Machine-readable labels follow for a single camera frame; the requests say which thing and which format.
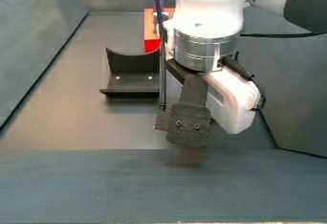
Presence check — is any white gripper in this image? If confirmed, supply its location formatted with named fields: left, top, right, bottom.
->
left=199, top=66, right=261, bottom=134

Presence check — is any black cable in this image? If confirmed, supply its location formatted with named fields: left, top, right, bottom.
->
left=153, top=0, right=167, bottom=112

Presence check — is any purple square peg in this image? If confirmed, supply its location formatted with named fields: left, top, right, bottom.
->
left=154, top=0, right=165, bottom=11

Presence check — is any black curved fixture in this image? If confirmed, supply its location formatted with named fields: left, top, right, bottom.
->
left=100, top=49, right=161, bottom=96

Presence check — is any red peg board block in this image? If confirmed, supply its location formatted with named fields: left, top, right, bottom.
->
left=143, top=8, right=175, bottom=53

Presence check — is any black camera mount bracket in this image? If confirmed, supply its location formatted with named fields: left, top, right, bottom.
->
left=155, top=59, right=211, bottom=147

